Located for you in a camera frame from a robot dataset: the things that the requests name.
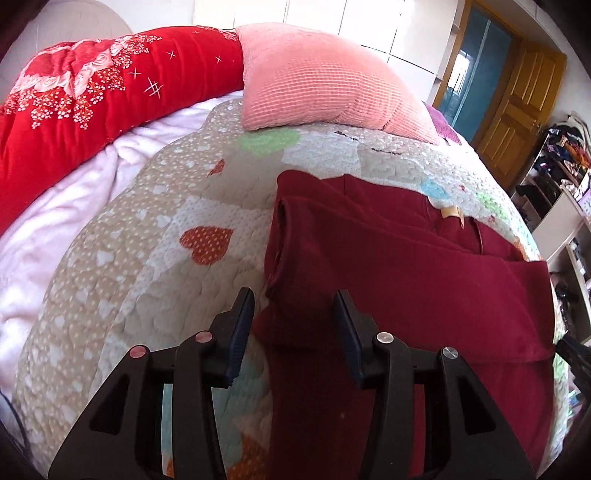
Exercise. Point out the pile of assorted clothes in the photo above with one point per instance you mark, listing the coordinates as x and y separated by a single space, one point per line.
565 147

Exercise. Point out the round white headboard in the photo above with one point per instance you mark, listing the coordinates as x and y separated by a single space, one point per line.
69 23

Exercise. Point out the purple cloth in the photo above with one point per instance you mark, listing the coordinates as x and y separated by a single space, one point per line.
441 122

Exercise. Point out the pale pink bed sheet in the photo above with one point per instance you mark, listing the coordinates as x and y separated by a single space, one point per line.
55 221

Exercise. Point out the blue glass door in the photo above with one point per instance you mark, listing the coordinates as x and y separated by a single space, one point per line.
480 60

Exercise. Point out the glossy white wardrobe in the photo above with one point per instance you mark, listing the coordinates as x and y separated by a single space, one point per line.
392 27

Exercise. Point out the pink pillow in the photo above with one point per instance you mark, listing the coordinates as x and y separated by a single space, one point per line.
314 78

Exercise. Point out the wooden door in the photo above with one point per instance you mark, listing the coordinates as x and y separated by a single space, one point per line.
521 101

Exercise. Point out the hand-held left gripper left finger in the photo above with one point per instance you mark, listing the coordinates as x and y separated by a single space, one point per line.
241 337

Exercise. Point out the maroon pants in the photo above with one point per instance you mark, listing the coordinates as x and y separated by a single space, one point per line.
392 258

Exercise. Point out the white shelf unit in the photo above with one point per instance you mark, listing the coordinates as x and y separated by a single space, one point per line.
561 217

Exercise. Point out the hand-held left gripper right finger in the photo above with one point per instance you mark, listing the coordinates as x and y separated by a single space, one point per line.
347 337

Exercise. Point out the heart-patterned quilt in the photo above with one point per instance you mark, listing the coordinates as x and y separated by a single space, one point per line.
138 258

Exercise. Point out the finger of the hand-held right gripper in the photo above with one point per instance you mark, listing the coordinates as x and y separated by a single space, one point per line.
575 350

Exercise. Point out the red floral blanket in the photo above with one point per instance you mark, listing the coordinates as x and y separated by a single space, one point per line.
55 138

